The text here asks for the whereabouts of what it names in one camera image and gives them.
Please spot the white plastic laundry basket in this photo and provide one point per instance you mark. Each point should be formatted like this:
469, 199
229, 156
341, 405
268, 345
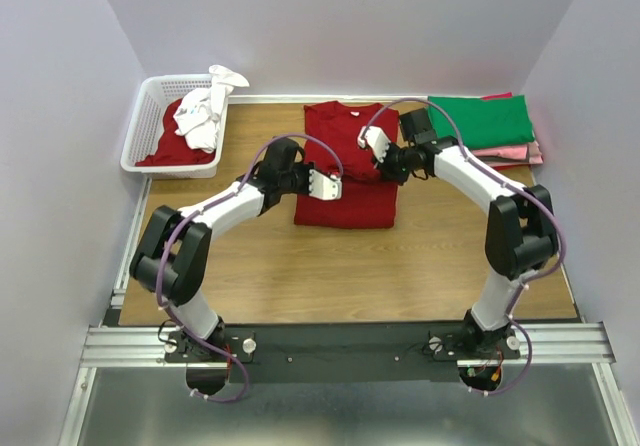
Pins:
146, 127

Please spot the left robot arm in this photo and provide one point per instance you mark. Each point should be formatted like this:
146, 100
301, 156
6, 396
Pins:
171, 257

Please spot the folded magenta t-shirt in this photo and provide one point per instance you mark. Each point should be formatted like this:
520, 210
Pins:
497, 96

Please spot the white wall trim strip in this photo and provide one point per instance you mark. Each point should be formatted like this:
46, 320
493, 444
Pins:
245, 99

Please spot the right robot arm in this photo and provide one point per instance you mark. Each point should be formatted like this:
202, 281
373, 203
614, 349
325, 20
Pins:
521, 233

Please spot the dark red t-shirt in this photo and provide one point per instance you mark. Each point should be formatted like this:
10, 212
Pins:
367, 200

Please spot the white t-shirt in basket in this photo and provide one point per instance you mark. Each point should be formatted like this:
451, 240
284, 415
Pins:
199, 115

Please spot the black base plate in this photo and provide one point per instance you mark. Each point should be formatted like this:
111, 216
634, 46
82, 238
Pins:
255, 354

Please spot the folded green t-shirt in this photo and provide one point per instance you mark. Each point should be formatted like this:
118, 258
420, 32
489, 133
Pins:
483, 123

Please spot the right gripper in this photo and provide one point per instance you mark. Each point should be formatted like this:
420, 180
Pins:
401, 178

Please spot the folded mauve t-shirt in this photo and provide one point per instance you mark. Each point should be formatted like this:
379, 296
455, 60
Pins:
503, 163

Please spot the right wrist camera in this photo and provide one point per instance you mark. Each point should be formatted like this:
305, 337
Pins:
374, 139

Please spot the red t-shirt in basket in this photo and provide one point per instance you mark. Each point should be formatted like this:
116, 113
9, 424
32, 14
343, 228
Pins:
172, 149

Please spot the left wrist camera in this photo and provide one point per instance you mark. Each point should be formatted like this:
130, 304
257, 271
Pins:
324, 187

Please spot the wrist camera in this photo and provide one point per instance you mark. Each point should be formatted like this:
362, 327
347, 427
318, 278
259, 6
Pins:
374, 139
324, 187

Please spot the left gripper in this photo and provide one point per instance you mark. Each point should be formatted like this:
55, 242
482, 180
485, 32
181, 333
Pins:
305, 168

